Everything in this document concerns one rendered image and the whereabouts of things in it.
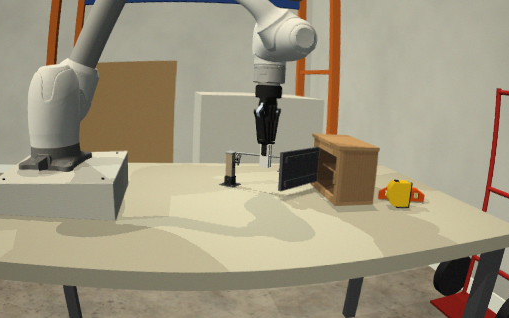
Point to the brown wooden cabinet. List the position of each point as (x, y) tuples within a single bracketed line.
[(356, 166)]

